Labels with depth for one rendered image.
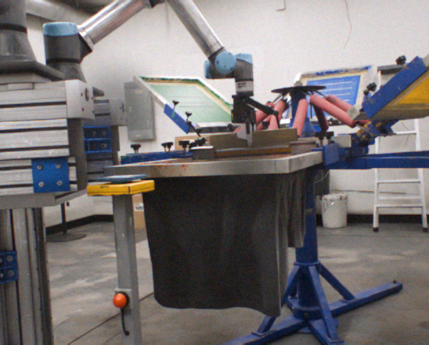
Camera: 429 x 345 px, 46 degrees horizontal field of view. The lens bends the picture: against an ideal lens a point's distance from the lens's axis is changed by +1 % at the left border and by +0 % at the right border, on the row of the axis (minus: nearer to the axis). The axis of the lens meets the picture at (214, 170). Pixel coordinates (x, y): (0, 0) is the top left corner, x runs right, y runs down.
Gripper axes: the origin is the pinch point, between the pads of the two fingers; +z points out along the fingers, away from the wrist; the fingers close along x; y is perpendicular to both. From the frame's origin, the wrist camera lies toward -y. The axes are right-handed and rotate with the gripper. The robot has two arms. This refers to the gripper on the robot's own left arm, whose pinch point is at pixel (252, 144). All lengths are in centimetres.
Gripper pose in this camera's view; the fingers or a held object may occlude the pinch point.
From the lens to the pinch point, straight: 201.3
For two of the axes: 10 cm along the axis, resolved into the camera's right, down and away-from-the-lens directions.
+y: -9.2, 0.3, 3.8
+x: -3.8, 0.7, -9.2
